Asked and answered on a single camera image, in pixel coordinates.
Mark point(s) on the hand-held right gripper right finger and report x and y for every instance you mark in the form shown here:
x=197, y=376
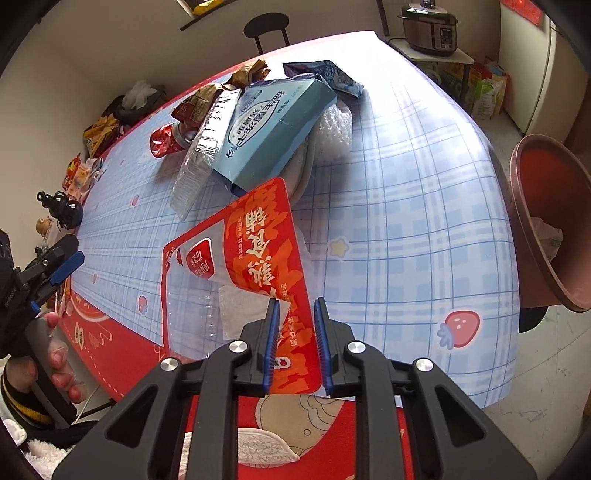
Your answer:
x=322, y=341

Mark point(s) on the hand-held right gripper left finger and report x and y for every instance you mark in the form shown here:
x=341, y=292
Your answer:
x=272, y=341

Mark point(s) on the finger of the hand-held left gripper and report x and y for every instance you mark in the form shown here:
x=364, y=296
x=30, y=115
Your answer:
x=69, y=266
x=34, y=295

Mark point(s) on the red snack bag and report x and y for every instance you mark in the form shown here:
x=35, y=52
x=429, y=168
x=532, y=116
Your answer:
x=258, y=240

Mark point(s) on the light blue cardboard box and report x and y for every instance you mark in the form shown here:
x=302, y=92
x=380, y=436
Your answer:
x=272, y=129

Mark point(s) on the reddish brown plastic basin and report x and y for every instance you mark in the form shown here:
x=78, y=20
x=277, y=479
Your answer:
x=531, y=230

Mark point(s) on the person's left forearm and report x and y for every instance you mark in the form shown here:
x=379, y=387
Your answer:
x=23, y=410

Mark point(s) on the person's left hand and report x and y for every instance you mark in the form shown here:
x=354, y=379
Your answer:
x=60, y=357

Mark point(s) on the black gourd ornament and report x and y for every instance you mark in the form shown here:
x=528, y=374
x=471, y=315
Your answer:
x=67, y=212

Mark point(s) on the red snack packets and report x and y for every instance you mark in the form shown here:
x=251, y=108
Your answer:
x=81, y=177

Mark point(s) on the yellow snack bags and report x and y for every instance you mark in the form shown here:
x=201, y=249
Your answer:
x=101, y=134

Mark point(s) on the clear plastic tray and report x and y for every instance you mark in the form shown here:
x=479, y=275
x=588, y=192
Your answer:
x=198, y=161

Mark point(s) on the blue plaid tablecloth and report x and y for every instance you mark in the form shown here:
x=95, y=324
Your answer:
x=392, y=184

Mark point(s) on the black bag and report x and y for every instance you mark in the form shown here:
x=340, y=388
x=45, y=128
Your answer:
x=138, y=106

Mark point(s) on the brown snack wrapper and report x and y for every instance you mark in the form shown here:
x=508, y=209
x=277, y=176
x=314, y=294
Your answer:
x=198, y=104

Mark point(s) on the white bubble wrap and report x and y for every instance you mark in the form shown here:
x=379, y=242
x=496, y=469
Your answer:
x=334, y=134

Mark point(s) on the black stool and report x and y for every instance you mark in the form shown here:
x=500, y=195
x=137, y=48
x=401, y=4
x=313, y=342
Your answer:
x=533, y=318

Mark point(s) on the crumpled white paper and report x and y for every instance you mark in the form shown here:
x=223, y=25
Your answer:
x=547, y=237

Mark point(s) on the crumpled brown wrapper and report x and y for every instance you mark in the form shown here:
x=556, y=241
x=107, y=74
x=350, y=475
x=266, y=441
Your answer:
x=244, y=76

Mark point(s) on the crumpled snack wrapper cup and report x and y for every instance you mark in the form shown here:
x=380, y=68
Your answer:
x=337, y=76

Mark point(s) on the black window sill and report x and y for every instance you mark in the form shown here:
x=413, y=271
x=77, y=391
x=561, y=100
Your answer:
x=203, y=19

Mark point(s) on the colourful carton box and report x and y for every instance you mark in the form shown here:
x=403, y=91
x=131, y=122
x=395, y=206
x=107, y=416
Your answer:
x=450, y=81

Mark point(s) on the yellow green plastic bag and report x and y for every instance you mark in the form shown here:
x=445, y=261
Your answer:
x=489, y=99

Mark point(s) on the yellow packet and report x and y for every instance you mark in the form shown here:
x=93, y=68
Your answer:
x=207, y=5

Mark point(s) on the small white side table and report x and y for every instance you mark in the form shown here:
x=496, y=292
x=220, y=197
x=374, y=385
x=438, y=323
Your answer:
x=443, y=57

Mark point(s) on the black chair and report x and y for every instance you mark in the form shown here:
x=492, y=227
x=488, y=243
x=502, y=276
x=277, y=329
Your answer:
x=265, y=25

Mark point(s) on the red paper bag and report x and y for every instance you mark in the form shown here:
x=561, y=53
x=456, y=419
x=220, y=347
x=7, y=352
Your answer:
x=485, y=69

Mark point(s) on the steel pressure cooker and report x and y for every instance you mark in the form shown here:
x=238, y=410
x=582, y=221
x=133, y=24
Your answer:
x=429, y=32

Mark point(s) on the white refrigerator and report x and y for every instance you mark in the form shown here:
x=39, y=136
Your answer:
x=531, y=69

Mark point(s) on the red printed cloth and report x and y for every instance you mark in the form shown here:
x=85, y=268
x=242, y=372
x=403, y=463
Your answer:
x=526, y=9

